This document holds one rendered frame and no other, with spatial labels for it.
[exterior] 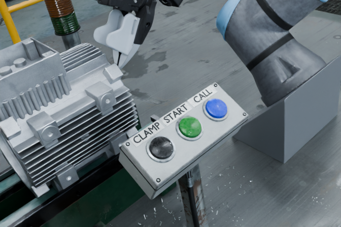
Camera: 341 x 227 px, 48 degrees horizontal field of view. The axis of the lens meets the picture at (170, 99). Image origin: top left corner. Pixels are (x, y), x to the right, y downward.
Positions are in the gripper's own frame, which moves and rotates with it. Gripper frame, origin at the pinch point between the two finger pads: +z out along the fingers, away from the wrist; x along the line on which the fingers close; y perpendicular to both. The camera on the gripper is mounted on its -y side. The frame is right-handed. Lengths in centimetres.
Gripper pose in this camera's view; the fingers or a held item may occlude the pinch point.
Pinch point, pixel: (123, 61)
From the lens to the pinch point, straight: 64.8
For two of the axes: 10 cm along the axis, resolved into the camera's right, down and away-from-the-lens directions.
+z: -2.3, 9.4, 2.3
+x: 6.6, 3.3, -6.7
